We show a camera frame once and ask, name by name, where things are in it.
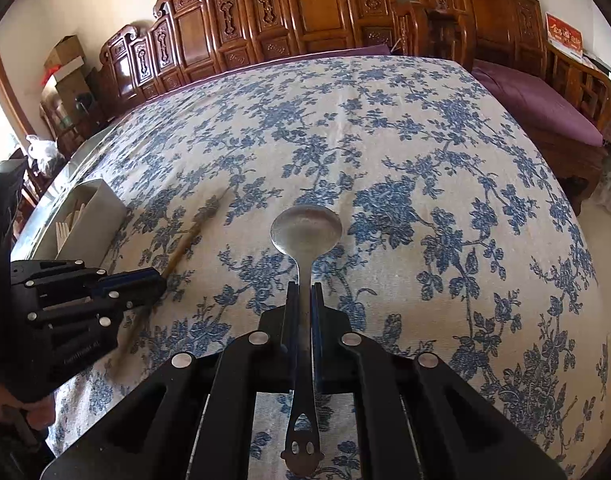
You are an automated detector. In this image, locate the white plastic bag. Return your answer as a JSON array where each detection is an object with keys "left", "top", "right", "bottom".
[{"left": 26, "top": 135, "right": 66, "bottom": 172}]

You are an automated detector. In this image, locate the long purple seat cushion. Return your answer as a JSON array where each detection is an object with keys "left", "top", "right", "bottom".
[{"left": 256, "top": 42, "right": 391, "bottom": 68}]

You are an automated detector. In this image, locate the bamboo chopstick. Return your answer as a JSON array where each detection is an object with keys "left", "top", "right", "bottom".
[
  {"left": 110, "top": 187, "right": 231, "bottom": 366},
  {"left": 66, "top": 200, "right": 92, "bottom": 233}
]

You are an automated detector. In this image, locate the blue floral tablecloth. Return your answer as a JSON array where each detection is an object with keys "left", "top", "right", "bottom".
[{"left": 10, "top": 55, "right": 611, "bottom": 480}]

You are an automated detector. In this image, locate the short purple seat cushion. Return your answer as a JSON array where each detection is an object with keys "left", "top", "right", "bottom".
[{"left": 473, "top": 60, "right": 604, "bottom": 149}]

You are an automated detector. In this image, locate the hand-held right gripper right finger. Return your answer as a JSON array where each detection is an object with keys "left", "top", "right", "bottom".
[{"left": 310, "top": 282, "right": 569, "bottom": 480}]

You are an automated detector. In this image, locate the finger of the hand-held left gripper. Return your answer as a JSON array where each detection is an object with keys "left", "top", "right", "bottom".
[
  {"left": 13, "top": 260, "right": 161, "bottom": 294},
  {"left": 28, "top": 275, "right": 167, "bottom": 329}
]

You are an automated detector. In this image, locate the person's left hand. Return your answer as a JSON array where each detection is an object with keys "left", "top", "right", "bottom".
[{"left": 0, "top": 382, "right": 55, "bottom": 433}]

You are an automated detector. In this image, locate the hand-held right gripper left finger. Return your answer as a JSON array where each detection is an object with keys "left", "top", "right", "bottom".
[{"left": 40, "top": 281, "right": 301, "bottom": 480}]

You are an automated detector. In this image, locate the long carved wooden bench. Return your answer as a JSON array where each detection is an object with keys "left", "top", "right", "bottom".
[{"left": 98, "top": 0, "right": 401, "bottom": 106}]

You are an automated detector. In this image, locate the metal spoon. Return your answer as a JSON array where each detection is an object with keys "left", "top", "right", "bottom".
[{"left": 270, "top": 205, "right": 342, "bottom": 477}]

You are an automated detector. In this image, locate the stack of cardboard boxes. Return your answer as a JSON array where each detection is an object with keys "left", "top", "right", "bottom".
[{"left": 40, "top": 35, "right": 102, "bottom": 111}]

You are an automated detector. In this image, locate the clear plastic bag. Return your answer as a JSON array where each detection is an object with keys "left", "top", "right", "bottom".
[{"left": 593, "top": 152, "right": 611, "bottom": 212}]

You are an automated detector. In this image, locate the rectangular metal tray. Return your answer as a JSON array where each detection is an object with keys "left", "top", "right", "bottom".
[{"left": 33, "top": 178, "right": 129, "bottom": 263}]

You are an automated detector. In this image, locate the red calendar card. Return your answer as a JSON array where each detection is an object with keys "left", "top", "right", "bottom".
[{"left": 545, "top": 12, "right": 584, "bottom": 58}]

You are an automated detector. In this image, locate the wooden door frame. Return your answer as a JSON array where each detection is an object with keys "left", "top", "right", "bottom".
[{"left": 0, "top": 35, "right": 37, "bottom": 142}]

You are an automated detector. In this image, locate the short carved wooden bench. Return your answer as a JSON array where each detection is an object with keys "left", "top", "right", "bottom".
[{"left": 410, "top": 0, "right": 551, "bottom": 77}]

